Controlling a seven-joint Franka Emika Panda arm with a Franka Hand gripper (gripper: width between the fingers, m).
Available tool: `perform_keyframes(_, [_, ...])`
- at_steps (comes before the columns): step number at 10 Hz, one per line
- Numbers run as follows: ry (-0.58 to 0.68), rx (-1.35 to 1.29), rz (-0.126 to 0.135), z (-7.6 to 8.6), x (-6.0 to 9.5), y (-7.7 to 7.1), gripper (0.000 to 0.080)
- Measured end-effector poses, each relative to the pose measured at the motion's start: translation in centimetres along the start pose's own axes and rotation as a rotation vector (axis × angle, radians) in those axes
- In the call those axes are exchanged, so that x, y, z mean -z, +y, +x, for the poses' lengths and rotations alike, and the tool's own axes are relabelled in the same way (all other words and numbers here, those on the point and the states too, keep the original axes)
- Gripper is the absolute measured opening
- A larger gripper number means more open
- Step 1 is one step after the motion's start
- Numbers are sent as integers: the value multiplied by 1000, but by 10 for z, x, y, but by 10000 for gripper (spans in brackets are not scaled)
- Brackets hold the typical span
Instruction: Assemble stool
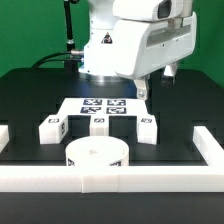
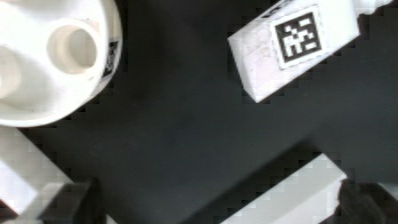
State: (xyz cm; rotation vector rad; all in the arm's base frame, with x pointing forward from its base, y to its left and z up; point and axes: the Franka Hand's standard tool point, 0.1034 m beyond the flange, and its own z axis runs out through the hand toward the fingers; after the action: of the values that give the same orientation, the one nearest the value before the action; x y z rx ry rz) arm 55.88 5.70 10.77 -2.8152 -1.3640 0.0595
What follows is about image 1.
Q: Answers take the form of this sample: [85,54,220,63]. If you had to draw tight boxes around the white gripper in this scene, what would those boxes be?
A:
[114,13,197,101]

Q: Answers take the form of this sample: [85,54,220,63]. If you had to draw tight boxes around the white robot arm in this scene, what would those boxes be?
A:
[79,0,197,100]

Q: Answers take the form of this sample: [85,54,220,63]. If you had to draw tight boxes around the white marker sheet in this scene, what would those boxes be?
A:
[58,98,147,116]

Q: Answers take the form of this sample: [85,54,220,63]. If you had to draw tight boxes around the white frame wall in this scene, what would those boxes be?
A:
[0,126,224,193]

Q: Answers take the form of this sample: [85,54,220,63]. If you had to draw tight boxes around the black cable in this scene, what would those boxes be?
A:
[31,49,84,69]

